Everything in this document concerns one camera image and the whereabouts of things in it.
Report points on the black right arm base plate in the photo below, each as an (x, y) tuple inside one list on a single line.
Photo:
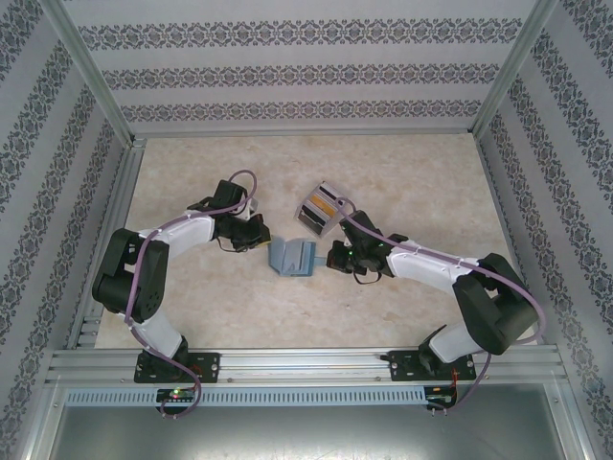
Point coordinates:
[(402, 366)]

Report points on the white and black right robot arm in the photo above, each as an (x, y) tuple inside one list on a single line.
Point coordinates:
[(421, 263)]

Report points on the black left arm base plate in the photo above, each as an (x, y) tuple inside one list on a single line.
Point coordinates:
[(208, 366)]

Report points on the aluminium mounting rail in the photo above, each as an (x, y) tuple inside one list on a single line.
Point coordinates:
[(306, 364)]

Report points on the circuit board with green light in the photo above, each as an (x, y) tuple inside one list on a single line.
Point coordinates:
[(174, 395)]

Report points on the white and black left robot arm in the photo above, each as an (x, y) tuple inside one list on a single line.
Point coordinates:
[(187, 232)]

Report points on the small circuit board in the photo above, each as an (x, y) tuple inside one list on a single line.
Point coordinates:
[(440, 398)]

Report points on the clear plastic card box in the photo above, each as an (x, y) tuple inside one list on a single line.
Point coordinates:
[(318, 211)]

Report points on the yellow card with black stripe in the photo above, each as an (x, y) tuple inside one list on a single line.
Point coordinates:
[(323, 205)]

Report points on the aluminium frame post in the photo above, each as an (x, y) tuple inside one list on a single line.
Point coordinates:
[(88, 72), (512, 72)]

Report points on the aluminium side rail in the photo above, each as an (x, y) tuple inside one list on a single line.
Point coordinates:
[(124, 191)]

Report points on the blue card holder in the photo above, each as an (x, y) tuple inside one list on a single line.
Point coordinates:
[(289, 259)]

